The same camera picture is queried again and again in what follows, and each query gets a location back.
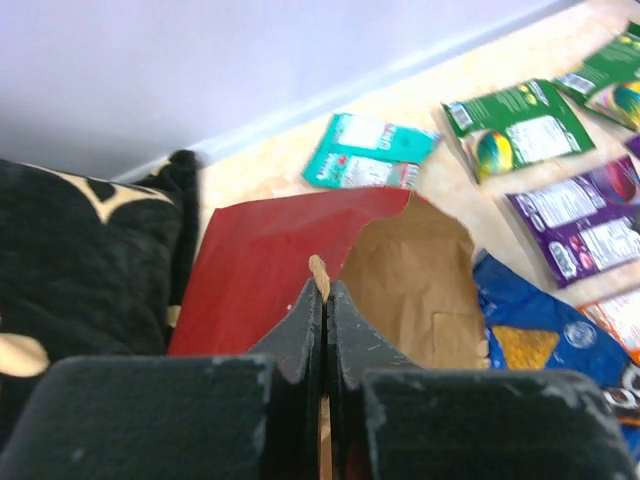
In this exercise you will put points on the green candy bag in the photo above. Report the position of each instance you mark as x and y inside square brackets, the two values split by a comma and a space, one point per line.
[607, 82]
[516, 127]

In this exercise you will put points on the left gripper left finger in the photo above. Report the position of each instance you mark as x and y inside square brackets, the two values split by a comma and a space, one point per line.
[250, 416]

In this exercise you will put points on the blue Doritos chip bag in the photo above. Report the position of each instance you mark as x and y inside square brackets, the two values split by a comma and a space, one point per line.
[528, 329]

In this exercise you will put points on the purple candy bag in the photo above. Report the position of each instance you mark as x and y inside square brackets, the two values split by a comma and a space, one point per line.
[587, 224]
[633, 145]

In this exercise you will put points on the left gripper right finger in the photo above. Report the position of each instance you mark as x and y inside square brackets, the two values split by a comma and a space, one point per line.
[392, 419]

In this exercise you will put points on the black floral blanket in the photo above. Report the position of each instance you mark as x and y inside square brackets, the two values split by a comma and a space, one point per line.
[90, 267]

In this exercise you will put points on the teal mint candy bag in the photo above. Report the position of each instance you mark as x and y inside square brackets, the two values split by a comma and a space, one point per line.
[357, 151]

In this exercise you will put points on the orange candy bag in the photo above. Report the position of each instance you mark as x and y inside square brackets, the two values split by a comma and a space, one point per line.
[618, 315]

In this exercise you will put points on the red paper bag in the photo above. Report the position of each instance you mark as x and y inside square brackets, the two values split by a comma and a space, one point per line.
[405, 264]

